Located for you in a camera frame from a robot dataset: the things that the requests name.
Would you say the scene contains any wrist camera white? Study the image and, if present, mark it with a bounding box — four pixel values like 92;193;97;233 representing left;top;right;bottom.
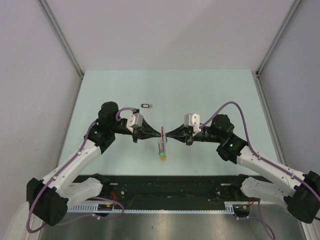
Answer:
126;112;144;133
183;113;201;134

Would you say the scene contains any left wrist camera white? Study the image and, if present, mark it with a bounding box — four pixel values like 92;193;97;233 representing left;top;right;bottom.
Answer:
126;112;144;133

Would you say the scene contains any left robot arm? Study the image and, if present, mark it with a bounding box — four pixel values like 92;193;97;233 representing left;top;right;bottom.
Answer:
26;101;162;226

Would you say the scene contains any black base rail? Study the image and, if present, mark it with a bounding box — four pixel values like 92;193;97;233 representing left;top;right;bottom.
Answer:
99;175;252;212

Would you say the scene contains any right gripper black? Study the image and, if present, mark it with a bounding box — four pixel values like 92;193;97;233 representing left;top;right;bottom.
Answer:
165;123;223;146

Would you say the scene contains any white cable duct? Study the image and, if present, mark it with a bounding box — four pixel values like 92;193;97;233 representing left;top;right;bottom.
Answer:
67;202;241;215

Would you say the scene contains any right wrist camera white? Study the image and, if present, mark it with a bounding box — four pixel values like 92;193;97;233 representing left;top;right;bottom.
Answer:
183;113;201;134

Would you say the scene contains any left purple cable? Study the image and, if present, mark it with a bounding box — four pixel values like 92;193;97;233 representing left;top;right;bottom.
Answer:
26;106;138;235

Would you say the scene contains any purple cable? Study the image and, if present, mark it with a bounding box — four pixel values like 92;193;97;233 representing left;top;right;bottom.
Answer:
199;101;320;238
26;106;138;235

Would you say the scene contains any metal keyring holder red handle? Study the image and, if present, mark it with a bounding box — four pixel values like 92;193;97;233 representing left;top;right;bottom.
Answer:
158;126;166;155

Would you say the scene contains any black key tag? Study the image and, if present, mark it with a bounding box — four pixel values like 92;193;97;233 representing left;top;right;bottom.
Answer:
140;103;153;109

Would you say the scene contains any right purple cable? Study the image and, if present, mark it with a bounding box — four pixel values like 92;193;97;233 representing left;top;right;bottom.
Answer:
199;101;320;238

